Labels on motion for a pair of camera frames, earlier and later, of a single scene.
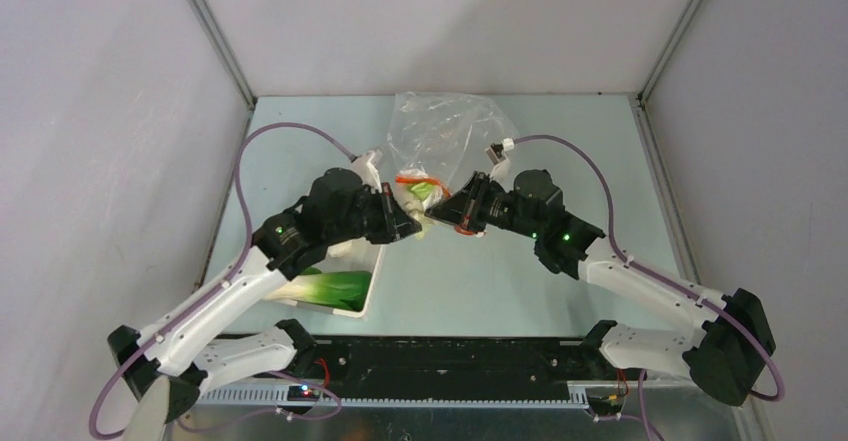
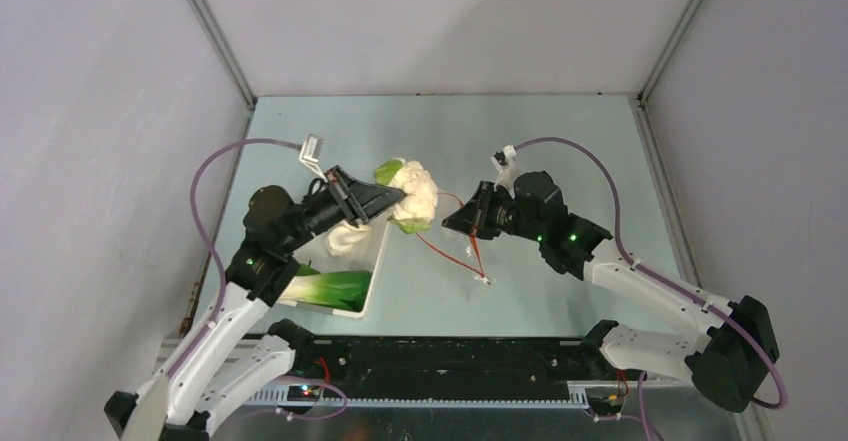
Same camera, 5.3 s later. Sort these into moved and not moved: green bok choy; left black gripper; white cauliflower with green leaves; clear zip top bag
Moved: left black gripper; clear zip top bag
Not moved: white cauliflower with green leaves; green bok choy
